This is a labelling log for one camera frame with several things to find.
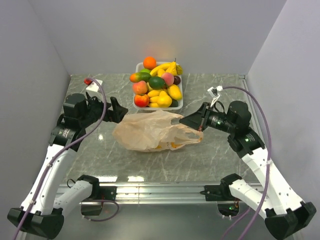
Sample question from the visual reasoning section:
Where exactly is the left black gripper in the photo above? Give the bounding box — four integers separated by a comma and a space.
79, 93, 128, 128

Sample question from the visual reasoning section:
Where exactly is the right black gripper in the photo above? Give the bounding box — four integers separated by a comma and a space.
179, 101, 236, 134

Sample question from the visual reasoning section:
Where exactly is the translucent orange plastic bag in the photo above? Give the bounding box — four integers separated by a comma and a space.
112, 110, 204, 152

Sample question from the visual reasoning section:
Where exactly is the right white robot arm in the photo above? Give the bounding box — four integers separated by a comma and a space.
179, 100, 317, 240

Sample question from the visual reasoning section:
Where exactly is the fake red apple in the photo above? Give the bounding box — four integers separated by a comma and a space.
133, 94, 150, 108

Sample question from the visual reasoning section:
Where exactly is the fake left peach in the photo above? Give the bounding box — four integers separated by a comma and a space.
132, 80, 148, 95

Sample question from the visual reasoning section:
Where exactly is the fake yellow mango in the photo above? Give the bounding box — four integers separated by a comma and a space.
167, 84, 183, 101

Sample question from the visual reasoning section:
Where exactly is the fake red green mango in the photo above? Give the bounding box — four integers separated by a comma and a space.
129, 72, 152, 83

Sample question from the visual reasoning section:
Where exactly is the fake dark plum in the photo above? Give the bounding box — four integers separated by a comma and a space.
173, 75, 181, 85

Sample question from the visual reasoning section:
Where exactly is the fake green lime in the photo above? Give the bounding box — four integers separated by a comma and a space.
148, 76, 166, 90

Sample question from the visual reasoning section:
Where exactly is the fake pink peach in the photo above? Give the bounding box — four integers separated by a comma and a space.
161, 72, 175, 86

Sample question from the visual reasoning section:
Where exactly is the fake yellow pear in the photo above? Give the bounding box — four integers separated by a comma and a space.
165, 60, 183, 76

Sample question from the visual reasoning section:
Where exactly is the fake orange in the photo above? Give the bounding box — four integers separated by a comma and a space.
143, 56, 157, 70

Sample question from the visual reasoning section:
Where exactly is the fake banana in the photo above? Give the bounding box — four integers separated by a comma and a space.
150, 62, 171, 77

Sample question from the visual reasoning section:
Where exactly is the white plastic fruit tray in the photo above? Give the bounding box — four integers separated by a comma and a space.
132, 61, 184, 111

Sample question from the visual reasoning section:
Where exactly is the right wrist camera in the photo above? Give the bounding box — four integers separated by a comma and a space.
207, 85, 223, 108

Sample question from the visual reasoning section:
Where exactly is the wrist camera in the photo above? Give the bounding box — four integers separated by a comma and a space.
207, 85, 223, 108
83, 77, 103, 93

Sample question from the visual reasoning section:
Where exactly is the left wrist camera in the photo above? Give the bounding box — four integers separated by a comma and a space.
83, 77, 103, 93

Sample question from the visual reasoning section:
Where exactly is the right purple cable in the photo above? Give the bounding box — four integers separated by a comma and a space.
219, 85, 273, 240

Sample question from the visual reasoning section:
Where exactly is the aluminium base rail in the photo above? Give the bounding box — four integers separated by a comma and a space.
100, 182, 220, 205

